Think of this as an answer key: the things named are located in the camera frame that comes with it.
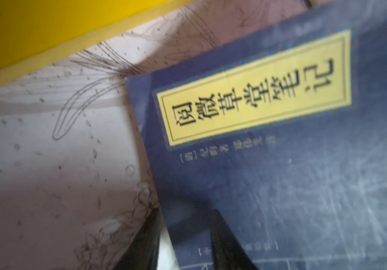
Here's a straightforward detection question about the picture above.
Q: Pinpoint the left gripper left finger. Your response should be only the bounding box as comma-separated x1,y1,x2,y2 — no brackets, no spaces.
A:
113,208,163,270

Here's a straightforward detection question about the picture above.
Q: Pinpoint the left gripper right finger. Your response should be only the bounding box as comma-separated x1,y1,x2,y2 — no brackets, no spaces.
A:
210,210,258,270

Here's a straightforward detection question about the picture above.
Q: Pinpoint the blue book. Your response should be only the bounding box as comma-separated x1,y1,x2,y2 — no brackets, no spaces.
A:
127,1,387,270

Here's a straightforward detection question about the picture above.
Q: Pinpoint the yellow pink blue bookshelf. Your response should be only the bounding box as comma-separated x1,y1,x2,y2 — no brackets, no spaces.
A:
0,0,194,96

